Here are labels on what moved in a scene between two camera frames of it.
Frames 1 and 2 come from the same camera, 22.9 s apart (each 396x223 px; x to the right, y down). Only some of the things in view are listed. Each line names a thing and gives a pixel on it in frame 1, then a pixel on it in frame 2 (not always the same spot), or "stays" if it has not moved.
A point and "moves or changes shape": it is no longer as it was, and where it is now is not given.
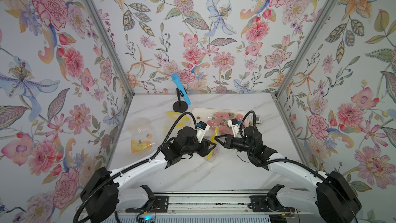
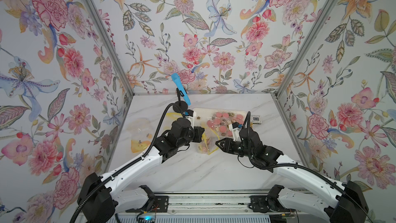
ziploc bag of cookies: x=214 y=131 moves or changes shape
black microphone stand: x=180 y=106 stays
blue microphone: x=176 y=77 stays
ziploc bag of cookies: x=170 y=117 stays
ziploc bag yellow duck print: x=140 y=135 stays
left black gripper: x=203 y=149 → x=198 y=136
